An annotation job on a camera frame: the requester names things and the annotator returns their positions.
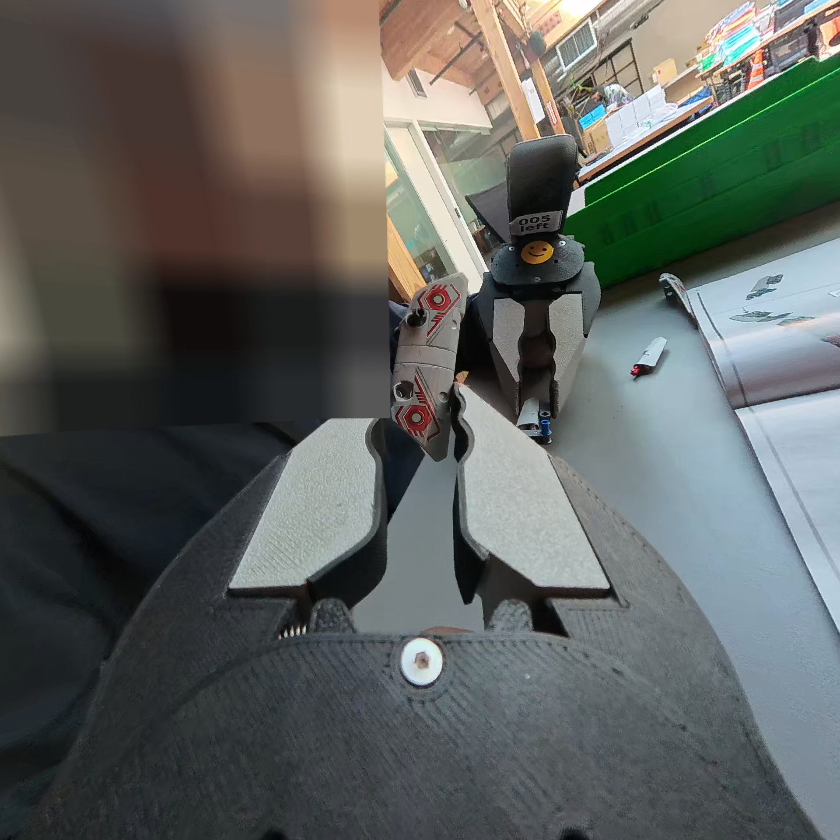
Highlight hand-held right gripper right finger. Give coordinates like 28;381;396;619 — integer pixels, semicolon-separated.
451;385;613;606

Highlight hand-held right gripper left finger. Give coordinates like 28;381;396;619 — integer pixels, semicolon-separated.
227;417;389;608

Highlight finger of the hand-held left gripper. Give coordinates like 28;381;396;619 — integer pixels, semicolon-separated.
491;295;534;413
539;289;589;421

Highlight small grey lego blue pin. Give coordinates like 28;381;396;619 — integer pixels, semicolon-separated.
516;400;553;446

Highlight grey lego panel red stickers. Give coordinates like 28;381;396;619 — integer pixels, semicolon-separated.
391;272;470;462

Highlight person's left forearm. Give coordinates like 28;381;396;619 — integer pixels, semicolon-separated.
454;289;509;395

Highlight white lego piece red pin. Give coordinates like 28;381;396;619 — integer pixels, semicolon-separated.
631;336;669;378

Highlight grey curved lego piece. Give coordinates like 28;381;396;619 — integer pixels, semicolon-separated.
658;272;700;329

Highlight lego instruction booklet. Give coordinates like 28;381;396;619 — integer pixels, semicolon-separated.
686;252;840;637

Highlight stack of white boxes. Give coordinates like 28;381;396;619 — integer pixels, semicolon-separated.
602;85;672;151

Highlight glass door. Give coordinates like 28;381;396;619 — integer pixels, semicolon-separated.
384;118;514;280

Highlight wooden workbench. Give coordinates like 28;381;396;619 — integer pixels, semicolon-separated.
577;97;716;185

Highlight white air vent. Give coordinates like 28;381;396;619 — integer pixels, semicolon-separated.
556;23;599;72

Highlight green plastic barrier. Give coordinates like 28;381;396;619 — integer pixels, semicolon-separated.
563;56;840;290

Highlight person's dark clothing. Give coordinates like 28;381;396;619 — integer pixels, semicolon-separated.
0;420;427;795

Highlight shelf of colourful packages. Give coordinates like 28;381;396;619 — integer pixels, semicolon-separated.
697;0;840;89

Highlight wooden post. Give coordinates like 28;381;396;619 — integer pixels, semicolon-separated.
471;0;547;142

